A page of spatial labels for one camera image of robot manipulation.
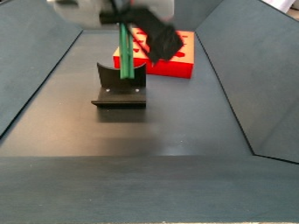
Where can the black curved fixture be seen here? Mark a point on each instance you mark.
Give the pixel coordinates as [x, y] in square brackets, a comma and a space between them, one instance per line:
[120, 93]

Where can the red block with shaped holes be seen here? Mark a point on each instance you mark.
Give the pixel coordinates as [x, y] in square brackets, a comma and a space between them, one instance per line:
[179, 65]

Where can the green three prong object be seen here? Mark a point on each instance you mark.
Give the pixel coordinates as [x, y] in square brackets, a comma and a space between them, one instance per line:
[126, 52]

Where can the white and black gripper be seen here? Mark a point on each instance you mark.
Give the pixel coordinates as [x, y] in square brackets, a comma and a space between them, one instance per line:
[150, 15]

